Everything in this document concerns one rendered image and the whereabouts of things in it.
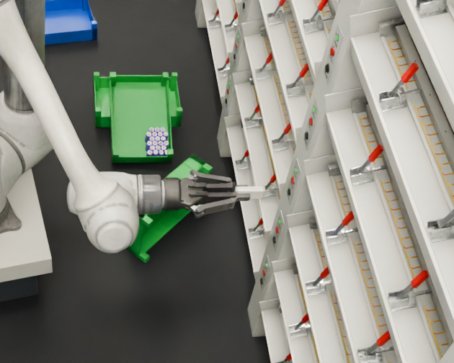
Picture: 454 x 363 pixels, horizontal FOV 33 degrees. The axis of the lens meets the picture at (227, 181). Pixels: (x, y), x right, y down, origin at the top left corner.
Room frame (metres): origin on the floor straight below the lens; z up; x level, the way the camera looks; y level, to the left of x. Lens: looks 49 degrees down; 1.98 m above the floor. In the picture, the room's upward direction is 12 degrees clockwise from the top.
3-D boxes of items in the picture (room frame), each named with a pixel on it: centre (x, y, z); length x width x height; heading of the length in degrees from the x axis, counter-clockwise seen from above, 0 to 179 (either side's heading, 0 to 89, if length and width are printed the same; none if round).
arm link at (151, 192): (1.10, 0.16, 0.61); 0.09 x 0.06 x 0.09; 16
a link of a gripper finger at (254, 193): (1.16, -0.06, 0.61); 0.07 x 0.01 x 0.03; 106
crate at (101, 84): (1.97, 0.37, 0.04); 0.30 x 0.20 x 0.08; 107
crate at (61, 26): (2.31, 0.78, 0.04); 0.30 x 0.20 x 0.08; 117
